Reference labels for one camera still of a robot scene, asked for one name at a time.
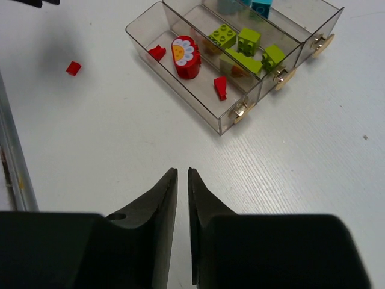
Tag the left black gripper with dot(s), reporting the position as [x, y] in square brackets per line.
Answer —
[39, 3]

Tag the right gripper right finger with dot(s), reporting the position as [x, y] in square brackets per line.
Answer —
[231, 250]

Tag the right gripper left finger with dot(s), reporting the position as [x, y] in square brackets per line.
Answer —
[130, 248]

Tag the small red lego tile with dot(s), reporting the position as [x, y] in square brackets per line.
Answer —
[73, 68]

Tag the small red lego piece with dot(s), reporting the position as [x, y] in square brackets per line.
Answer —
[158, 52]

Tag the red round lego piece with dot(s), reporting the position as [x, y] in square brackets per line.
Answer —
[186, 57]

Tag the red lego cone piece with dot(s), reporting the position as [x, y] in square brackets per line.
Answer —
[220, 85]

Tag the green 2x4 lego brick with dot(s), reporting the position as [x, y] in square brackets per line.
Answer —
[238, 65]

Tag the teal round lego piece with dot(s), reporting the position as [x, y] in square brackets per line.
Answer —
[227, 7]

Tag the green 2x2 lego brick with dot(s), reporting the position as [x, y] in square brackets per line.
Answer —
[248, 42]
[271, 57]

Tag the small teal lego brick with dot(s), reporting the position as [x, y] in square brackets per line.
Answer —
[262, 7]

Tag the clear tiered acrylic container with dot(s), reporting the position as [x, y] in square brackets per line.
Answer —
[301, 29]

